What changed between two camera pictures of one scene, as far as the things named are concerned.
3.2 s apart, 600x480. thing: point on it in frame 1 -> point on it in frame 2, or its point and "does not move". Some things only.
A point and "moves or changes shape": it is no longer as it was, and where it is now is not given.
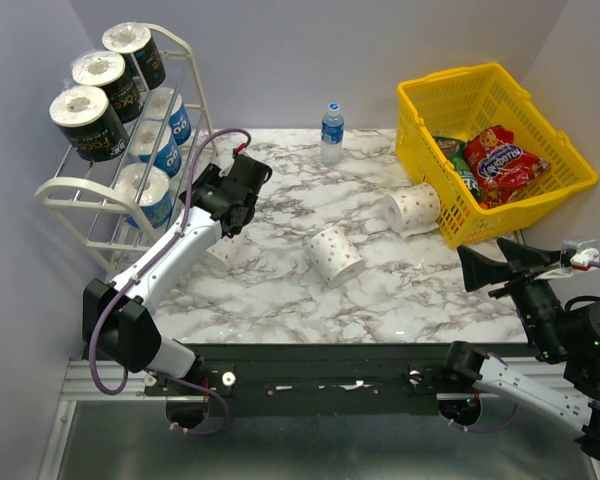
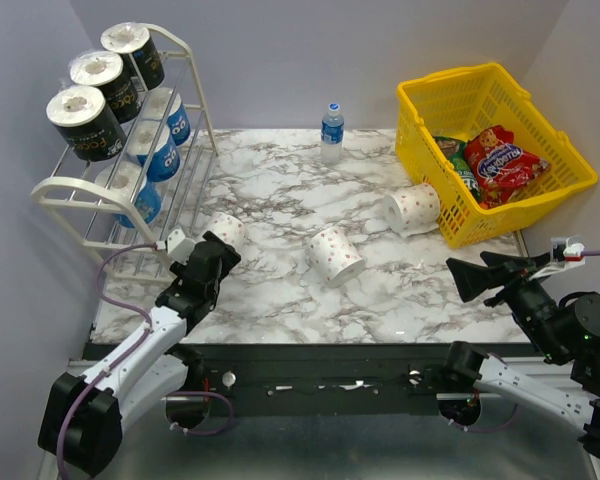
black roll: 143,62 does not move
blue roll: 149,186 moves or changes shape
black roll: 107,70 does not move
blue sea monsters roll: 166,104 does not move
